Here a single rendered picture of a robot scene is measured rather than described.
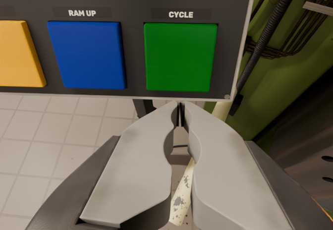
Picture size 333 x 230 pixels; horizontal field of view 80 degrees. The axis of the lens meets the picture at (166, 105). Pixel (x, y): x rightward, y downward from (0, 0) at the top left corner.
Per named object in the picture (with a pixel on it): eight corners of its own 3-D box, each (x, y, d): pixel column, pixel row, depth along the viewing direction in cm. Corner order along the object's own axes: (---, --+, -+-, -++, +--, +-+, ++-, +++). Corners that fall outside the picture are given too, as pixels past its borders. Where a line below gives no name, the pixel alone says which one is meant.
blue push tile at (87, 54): (125, 90, 24) (117, 24, 20) (64, 88, 24) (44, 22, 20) (128, 83, 25) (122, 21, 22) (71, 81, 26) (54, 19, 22)
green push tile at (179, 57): (209, 93, 23) (218, 25, 20) (146, 91, 24) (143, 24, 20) (207, 86, 25) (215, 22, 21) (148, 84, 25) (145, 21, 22)
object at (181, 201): (181, 227, 50) (182, 229, 45) (162, 216, 51) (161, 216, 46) (237, 93, 68) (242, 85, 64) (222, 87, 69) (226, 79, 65)
